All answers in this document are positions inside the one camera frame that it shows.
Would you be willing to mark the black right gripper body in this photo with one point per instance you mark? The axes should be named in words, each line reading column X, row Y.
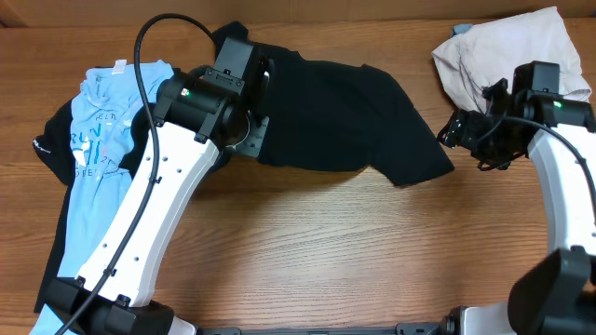
column 467, row 128

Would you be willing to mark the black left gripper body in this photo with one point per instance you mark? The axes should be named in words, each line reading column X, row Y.
column 254, row 140

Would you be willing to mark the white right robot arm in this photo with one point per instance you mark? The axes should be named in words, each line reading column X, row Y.
column 528, row 116

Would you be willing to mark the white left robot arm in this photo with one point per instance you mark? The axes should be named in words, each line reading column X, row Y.
column 193, row 118

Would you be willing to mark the white folded garment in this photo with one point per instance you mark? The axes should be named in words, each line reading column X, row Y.
column 485, row 53

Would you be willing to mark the blue garment under white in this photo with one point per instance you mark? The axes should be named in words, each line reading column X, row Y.
column 460, row 29

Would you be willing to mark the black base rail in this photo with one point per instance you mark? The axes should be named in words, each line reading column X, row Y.
column 399, row 329

